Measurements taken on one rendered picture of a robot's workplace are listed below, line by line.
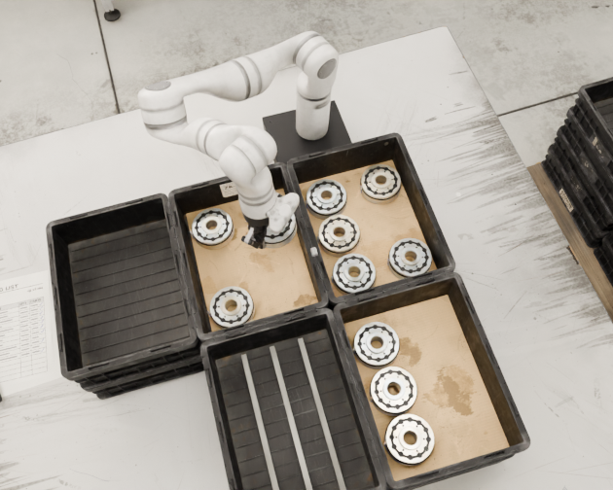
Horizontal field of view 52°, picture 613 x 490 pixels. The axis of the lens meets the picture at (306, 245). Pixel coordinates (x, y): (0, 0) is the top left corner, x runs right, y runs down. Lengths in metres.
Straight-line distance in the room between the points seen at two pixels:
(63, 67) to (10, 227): 1.45
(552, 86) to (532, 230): 1.35
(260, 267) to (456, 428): 0.59
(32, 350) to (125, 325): 0.31
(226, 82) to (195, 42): 1.78
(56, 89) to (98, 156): 1.24
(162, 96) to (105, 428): 0.81
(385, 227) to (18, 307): 0.99
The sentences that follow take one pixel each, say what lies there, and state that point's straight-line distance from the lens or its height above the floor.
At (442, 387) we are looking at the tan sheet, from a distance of 1.46.
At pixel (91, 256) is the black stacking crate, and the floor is 0.83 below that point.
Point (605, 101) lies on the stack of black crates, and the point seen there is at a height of 0.49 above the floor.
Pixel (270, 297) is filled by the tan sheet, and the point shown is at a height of 0.83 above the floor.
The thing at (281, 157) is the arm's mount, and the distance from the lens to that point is 1.76.
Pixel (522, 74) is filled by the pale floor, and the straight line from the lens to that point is 3.07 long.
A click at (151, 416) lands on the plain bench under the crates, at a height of 0.70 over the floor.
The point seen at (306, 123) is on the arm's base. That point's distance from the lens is 1.73.
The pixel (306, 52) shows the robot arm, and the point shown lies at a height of 1.10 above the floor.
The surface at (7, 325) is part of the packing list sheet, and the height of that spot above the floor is 0.70.
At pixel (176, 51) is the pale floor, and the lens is 3.16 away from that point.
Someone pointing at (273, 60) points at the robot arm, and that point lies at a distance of 1.50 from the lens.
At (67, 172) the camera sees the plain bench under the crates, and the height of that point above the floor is 0.70.
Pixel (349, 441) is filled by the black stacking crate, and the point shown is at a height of 0.83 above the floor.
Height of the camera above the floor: 2.23
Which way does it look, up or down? 64 degrees down
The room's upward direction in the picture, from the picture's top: 6 degrees counter-clockwise
